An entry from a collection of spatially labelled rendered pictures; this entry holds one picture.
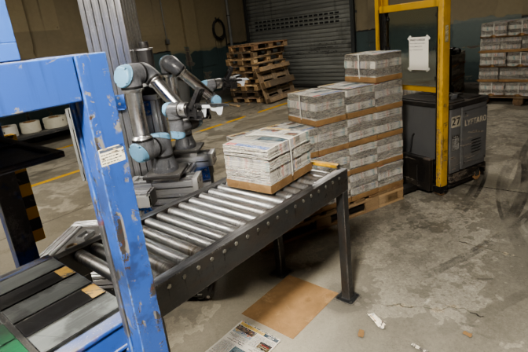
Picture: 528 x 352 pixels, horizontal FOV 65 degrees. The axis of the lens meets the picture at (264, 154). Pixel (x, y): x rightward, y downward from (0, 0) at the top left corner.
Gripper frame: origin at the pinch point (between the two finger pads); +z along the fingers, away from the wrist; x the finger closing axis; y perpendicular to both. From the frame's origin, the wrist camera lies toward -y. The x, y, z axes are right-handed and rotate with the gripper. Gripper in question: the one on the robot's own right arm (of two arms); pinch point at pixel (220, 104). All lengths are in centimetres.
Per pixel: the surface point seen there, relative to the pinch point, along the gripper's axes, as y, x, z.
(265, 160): 26.3, -1.9, 23.0
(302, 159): 31, -31, 28
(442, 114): 22, -206, 76
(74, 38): -110, -392, -631
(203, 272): 57, 54, 27
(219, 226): 49, 30, 18
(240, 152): 23.0, -2.8, 8.5
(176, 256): 52, 56, 16
